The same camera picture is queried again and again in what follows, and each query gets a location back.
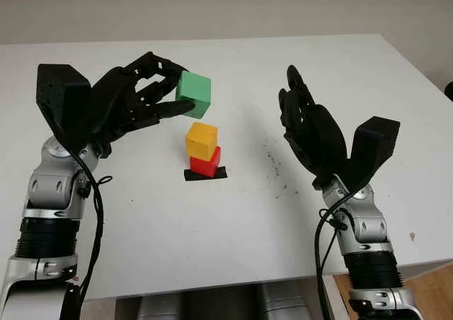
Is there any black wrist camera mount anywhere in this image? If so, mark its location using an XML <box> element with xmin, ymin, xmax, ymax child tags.
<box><xmin>35</xmin><ymin>63</ymin><xmax>92</xmax><ymax>148</ymax></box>
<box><xmin>335</xmin><ymin>115</ymin><xmax>402</xmax><ymax>194</ymax></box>

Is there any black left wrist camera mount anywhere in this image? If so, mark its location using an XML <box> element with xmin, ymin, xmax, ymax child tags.
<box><xmin>35</xmin><ymin>63</ymin><xmax>92</xmax><ymax>148</ymax></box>

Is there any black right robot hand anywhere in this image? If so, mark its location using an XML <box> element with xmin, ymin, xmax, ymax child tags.
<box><xmin>277</xmin><ymin>64</ymin><xmax>350</xmax><ymax>190</ymax></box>

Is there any yellow wooden block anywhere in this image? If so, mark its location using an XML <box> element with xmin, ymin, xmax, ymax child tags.
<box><xmin>185</xmin><ymin>122</ymin><xmax>218</xmax><ymax>159</ymax></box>

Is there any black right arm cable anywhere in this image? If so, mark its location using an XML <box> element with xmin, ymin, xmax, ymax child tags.
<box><xmin>314</xmin><ymin>188</ymin><xmax>359</xmax><ymax>320</ymax></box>

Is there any green wooden block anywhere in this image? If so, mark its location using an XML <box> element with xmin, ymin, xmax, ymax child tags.
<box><xmin>174</xmin><ymin>71</ymin><xmax>213</xmax><ymax>120</ymax></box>

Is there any grey robot thigh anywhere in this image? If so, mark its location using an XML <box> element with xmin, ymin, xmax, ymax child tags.
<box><xmin>137</xmin><ymin>292</ymin><xmax>182</xmax><ymax>320</ymax></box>
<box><xmin>260</xmin><ymin>282</ymin><xmax>319</xmax><ymax>320</ymax></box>

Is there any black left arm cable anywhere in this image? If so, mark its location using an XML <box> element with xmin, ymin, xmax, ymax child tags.
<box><xmin>69</xmin><ymin>149</ymin><xmax>115</xmax><ymax>320</ymax></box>

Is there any black tape strip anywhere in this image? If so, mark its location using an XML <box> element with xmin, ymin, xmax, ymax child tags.
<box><xmin>183</xmin><ymin>166</ymin><xmax>228</xmax><ymax>183</ymax></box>

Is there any white table leg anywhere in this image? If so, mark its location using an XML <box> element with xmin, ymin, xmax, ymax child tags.
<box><xmin>323</xmin><ymin>275</ymin><xmax>352</xmax><ymax>320</ymax></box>

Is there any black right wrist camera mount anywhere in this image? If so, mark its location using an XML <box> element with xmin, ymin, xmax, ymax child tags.
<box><xmin>335</xmin><ymin>115</ymin><xmax>402</xmax><ymax>194</ymax></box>

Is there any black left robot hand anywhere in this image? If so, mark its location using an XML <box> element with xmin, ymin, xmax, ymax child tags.
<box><xmin>84</xmin><ymin>51</ymin><xmax>197</xmax><ymax>159</ymax></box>

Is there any red wooden block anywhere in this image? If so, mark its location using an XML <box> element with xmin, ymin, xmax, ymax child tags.
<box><xmin>189</xmin><ymin>146</ymin><xmax>222</xmax><ymax>178</ymax></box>

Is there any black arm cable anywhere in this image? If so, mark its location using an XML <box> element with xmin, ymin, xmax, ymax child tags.
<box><xmin>69</xmin><ymin>149</ymin><xmax>115</xmax><ymax>320</ymax></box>
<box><xmin>314</xmin><ymin>188</ymin><xmax>359</xmax><ymax>320</ymax></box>

